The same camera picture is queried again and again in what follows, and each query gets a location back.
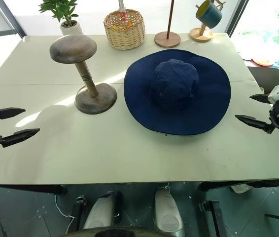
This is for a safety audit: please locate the green plant in white pot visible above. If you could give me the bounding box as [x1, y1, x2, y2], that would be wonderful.
[38, 0, 84, 36]

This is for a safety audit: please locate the woven wicker basket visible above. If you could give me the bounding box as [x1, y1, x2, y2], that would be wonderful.
[103, 8, 146, 51]

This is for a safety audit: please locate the white object under table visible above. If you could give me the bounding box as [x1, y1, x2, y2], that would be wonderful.
[230, 183, 253, 195]

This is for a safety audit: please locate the black upright floor bracket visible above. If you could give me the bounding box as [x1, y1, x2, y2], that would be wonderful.
[198, 199, 228, 237]
[70, 195, 89, 232]

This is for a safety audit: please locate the white red stick in basket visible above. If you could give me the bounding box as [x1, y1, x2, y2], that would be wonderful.
[118, 0, 128, 24]

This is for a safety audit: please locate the light wooden mug tree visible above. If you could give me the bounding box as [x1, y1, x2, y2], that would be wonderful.
[189, 0, 226, 43]

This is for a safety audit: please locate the thin white cable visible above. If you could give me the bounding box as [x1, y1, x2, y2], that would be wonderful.
[54, 193, 75, 234]

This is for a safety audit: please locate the silver robot left leg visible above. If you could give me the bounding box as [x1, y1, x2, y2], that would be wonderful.
[83, 191, 122, 231]

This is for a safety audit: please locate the black table frame bar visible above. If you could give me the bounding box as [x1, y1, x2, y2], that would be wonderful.
[0, 183, 68, 196]
[198, 179, 279, 192]

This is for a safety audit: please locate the silver robot leg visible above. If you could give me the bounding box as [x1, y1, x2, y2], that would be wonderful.
[153, 187, 185, 237]
[83, 191, 122, 231]

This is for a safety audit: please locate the orange plate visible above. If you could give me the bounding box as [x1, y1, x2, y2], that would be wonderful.
[249, 58, 274, 67]

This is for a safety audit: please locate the teal mug yellow inside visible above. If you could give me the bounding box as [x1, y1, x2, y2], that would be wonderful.
[195, 0, 223, 30]

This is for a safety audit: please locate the silver robot right leg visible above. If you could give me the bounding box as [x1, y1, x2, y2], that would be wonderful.
[153, 187, 185, 237]

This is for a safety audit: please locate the wooden pole stand round base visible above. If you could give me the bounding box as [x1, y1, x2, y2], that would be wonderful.
[154, 0, 181, 48]

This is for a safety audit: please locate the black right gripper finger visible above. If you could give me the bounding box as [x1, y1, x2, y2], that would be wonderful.
[249, 93, 271, 105]
[235, 114, 276, 135]

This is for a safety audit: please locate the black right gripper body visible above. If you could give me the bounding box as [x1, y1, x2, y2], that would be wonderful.
[268, 101, 279, 135]

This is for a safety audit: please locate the dark rounded robot torso shape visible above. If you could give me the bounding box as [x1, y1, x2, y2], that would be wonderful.
[65, 226, 176, 237]

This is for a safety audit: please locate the wooden mushroom hat stand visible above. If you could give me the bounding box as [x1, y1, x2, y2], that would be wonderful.
[49, 34, 118, 115]

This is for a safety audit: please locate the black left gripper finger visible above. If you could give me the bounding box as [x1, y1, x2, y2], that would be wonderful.
[0, 107, 27, 121]
[0, 128, 41, 149]

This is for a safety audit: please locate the navy blue wide-brim hat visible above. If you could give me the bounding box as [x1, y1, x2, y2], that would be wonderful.
[123, 49, 232, 136]

